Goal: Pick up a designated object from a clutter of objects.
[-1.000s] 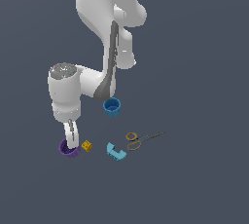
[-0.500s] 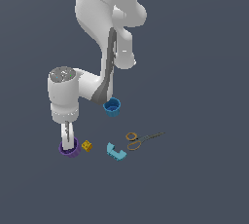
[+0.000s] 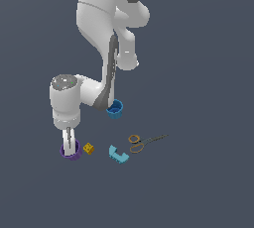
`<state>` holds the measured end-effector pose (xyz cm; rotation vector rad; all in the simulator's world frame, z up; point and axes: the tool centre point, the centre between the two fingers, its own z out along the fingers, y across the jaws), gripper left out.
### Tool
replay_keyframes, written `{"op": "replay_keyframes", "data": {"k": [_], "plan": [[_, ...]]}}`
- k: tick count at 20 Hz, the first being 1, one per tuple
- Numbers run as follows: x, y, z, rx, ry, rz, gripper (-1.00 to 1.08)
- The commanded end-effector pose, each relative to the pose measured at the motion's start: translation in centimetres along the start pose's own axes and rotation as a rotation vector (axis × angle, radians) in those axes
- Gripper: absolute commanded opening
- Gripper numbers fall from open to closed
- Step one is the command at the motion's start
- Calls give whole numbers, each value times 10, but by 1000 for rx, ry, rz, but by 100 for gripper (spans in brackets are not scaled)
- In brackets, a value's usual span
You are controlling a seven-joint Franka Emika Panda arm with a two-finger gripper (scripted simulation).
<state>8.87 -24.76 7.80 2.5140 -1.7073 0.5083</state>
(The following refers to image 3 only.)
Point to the blue cup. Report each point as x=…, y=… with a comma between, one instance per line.
x=115, y=109

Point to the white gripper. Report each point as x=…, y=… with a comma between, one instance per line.
x=66, y=120

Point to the light blue bracket block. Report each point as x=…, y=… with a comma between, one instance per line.
x=117, y=155

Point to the yellow cube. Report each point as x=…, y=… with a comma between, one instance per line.
x=88, y=148

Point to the purple cup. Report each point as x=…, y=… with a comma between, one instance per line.
x=77, y=152

